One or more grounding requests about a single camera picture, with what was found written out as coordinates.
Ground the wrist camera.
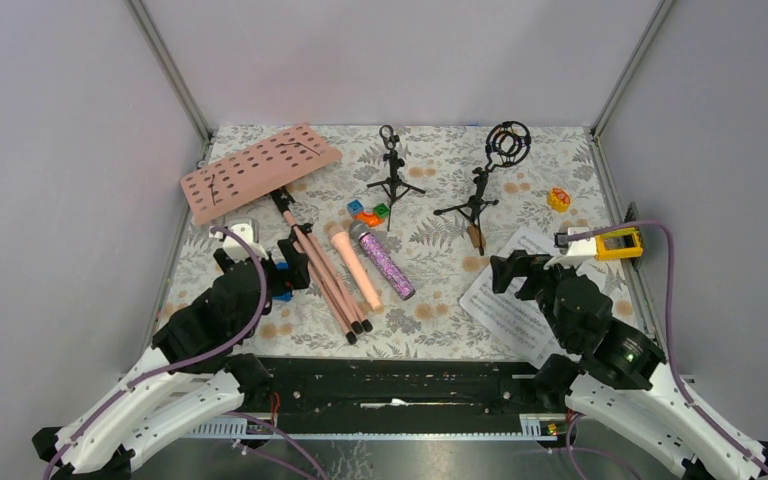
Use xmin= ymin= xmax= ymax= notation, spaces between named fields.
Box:
xmin=209 ymin=217 xmax=267 ymax=262
xmin=544 ymin=227 xmax=598 ymax=270

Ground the dark green baseplate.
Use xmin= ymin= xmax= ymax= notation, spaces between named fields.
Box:
xmin=624 ymin=201 xmax=644 ymax=271

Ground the green toy brick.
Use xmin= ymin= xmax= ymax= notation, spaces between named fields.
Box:
xmin=373 ymin=203 xmax=390 ymax=220

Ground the pink music stand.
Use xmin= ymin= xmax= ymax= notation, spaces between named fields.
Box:
xmin=180 ymin=124 xmax=372 ymax=341

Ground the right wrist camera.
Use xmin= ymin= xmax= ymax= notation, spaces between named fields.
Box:
xmin=544 ymin=227 xmax=598 ymax=270

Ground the yellow window frame brick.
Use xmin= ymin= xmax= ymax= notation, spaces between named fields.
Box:
xmin=596 ymin=227 xmax=637 ymax=261

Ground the small black tripod stand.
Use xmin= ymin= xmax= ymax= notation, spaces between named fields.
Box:
xmin=366 ymin=124 xmax=426 ymax=231

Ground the grey slotted cable duct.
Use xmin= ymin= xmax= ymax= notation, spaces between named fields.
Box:
xmin=178 ymin=414 xmax=567 ymax=442

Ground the yellow flower toy block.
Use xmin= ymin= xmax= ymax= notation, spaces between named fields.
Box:
xmin=547 ymin=187 xmax=572 ymax=213

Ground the orange curved toy piece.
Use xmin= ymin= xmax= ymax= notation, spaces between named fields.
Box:
xmin=354 ymin=211 xmax=384 ymax=228

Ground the blue toy car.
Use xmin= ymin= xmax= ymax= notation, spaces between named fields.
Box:
xmin=271 ymin=262 xmax=293 ymax=302

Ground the pink microphone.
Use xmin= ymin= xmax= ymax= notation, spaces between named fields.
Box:
xmin=327 ymin=224 xmax=383 ymax=311

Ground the purple glitter microphone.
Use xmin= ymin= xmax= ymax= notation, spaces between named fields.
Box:
xmin=348 ymin=220 xmax=416 ymax=300

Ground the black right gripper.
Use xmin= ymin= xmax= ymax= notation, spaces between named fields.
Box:
xmin=487 ymin=248 xmax=578 ymax=348

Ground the floral patterned table mat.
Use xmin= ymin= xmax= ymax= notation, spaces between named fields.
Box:
xmin=150 ymin=125 xmax=650 ymax=364

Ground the black microphone tripod stand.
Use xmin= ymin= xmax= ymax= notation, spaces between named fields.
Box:
xmin=433 ymin=120 xmax=532 ymax=255

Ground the small wooden block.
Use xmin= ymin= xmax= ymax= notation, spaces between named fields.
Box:
xmin=466 ymin=225 xmax=484 ymax=249

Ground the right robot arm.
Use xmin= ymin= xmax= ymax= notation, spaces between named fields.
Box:
xmin=490 ymin=250 xmax=768 ymax=479

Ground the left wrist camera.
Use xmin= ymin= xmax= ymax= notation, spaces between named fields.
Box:
xmin=209 ymin=217 xmax=267 ymax=262

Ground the light blue toy brick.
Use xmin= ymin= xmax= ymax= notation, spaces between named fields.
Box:
xmin=347 ymin=199 xmax=365 ymax=218

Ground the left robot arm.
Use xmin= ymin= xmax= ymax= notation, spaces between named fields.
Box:
xmin=32 ymin=225 xmax=310 ymax=479

